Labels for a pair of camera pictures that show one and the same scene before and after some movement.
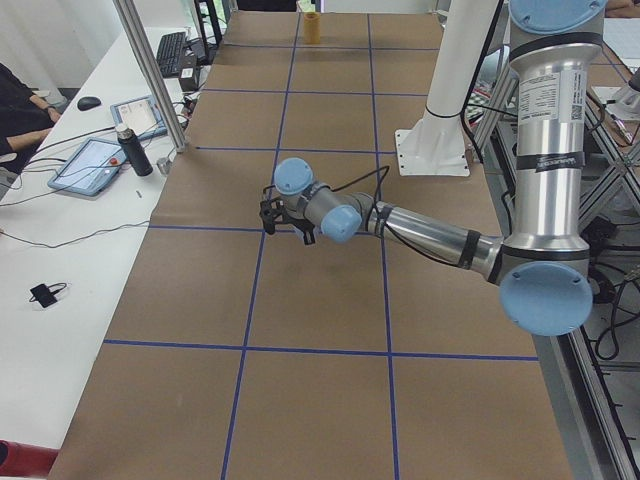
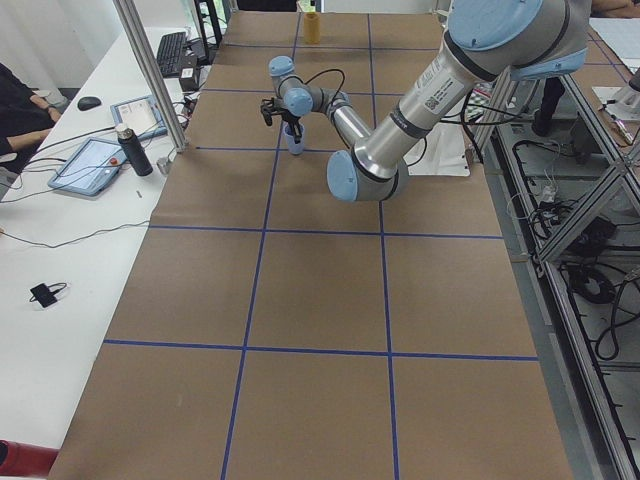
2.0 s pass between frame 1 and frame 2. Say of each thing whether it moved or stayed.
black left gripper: moved
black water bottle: stayed
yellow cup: stayed
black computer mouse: stayed
